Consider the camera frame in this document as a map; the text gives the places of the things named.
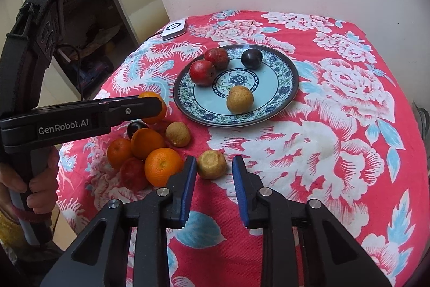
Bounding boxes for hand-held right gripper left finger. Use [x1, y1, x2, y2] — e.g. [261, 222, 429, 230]
[49, 156, 198, 287]

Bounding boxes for tan sapodilla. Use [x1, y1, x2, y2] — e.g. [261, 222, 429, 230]
[196, 150, 227, 180]
[164, 122, 191, 148]
[226, 86, 253, 114]

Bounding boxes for white square device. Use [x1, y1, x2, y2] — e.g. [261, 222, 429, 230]
[161, 19, 187, 41]

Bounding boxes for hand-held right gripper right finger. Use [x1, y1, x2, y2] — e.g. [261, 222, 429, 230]
[232, 155, 392, 287]

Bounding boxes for dark cluttered shelf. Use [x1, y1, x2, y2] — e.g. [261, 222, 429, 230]
[20, 0, 142, 99]

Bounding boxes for person's left hand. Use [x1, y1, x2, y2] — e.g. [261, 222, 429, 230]
[0, 147, 60, 212]

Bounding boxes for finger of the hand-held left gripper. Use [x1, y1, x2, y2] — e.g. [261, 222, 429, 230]
[97, 96, 162, 128]

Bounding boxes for red apple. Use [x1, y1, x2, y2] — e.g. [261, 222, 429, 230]
[189, 60, 216, 86]
[120, 157, 151, 190]

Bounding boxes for orange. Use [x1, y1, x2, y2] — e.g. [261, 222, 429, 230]
[107, 138, 134, 170]
[138, 91, 167, 125]
[130, 127, 166, 161]
[144, 147, 185, 187]

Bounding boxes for red floral tablecloth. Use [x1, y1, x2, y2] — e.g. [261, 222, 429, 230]
[55, 9, 424, 287]

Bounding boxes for dark red pomegranate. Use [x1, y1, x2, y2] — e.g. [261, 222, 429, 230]
[204, 48, 230, 70]

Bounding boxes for dark purple plum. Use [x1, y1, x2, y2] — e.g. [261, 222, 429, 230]
[126, 121, 150, 140]
[241, 49, 263, 69]

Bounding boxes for blue patterned plate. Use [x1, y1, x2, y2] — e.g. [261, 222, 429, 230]
[174, 44, 299, 127]

